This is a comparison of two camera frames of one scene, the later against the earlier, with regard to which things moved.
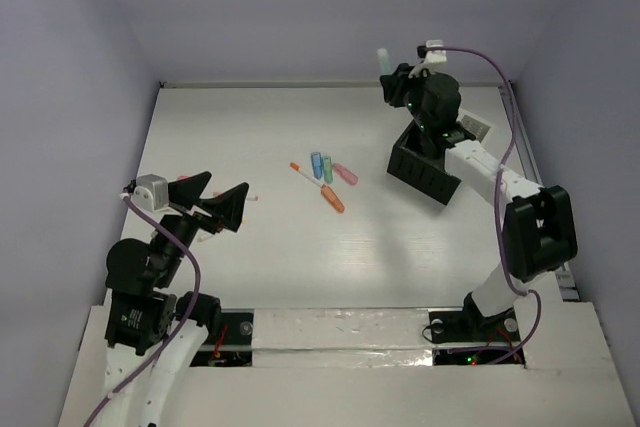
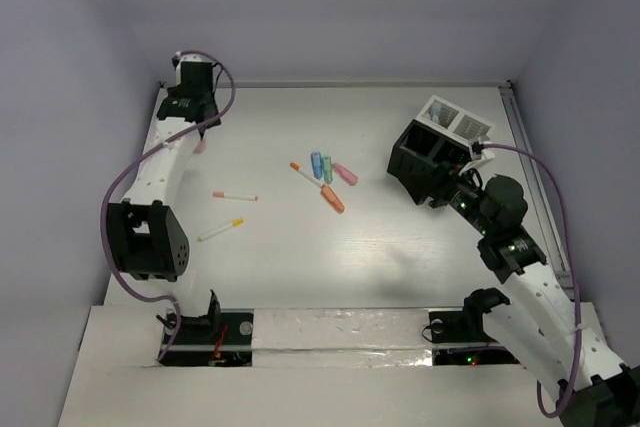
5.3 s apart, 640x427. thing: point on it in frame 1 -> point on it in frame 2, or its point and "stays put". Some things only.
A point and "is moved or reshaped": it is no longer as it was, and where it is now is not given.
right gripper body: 403,85 -> 453,181
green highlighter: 328,169 stays put
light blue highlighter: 317,164 stays put
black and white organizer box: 414,165 stays put
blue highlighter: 385,61 is moved or reshaped
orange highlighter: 331,196 stays put
